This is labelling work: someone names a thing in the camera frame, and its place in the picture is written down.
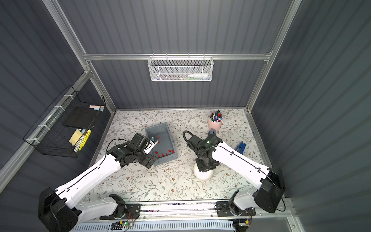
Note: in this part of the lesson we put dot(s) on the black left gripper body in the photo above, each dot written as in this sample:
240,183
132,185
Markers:
149,159

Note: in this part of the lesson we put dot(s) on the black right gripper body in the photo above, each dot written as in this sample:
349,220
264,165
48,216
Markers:
206,166

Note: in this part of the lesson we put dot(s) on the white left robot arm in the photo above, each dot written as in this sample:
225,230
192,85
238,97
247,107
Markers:
60,209

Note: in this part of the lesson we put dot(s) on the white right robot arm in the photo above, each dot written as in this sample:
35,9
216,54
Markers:
268,183

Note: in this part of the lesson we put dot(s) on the white dome with screws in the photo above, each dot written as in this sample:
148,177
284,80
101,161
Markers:
202,176

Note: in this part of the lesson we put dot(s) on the grey plastic parts bin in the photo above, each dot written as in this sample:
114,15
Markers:
164,151

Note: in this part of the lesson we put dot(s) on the grey hole punch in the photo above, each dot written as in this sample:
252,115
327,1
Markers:
212,132

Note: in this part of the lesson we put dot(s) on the blue stapler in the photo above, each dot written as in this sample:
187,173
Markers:
241,147

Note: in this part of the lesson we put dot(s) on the pink pen cup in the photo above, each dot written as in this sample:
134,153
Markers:
215,120

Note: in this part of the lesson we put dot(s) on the yellow sticky note pad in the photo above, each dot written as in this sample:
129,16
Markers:
75,137

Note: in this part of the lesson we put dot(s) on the black notebook in basket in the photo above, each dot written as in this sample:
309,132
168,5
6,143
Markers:
81,118

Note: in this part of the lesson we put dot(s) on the white marker in basket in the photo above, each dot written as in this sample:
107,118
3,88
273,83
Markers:
198,75

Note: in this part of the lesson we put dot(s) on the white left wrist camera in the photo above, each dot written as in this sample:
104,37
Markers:
152,143

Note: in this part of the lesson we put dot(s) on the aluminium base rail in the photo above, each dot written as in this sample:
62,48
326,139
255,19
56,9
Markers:
205,209

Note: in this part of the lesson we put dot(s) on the black wire wall basket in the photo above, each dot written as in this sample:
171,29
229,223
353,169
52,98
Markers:
66,129

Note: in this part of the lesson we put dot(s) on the white wire mesh basket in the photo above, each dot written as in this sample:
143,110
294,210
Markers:
176,69

